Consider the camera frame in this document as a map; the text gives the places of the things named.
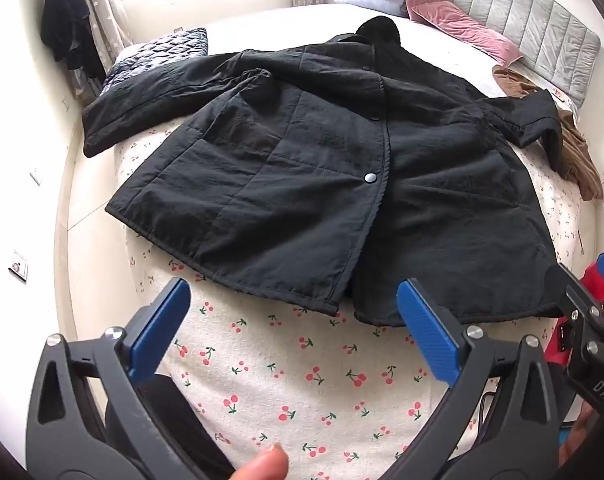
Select person's left hand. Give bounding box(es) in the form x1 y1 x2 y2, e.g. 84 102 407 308
230 443 289 480

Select wall power socket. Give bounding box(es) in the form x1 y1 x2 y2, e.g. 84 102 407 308
8 254 29 283

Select brown garment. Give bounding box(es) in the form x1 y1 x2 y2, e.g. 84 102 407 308
490 64 604 202

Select pink velvet pillow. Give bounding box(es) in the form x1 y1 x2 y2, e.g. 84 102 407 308
405 0 522 67

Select grey padded headboard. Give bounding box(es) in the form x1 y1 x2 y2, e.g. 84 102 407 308
447 0 600 107

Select dark navy quilted jacket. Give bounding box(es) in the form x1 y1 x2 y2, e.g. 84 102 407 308
100 27 209 94

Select person's right hand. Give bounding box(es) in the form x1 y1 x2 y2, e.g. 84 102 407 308
559 401 597 466

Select black quilted jacket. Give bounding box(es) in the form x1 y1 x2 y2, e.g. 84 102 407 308
83 16 561 326

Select cherry print bed sheet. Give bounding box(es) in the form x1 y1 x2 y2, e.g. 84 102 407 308
112 119 583 480

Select dark clothes hanging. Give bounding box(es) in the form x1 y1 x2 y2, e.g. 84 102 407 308
40 0 106 84

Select beige patterned curtain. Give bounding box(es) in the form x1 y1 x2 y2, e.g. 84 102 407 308
85 0 133 70

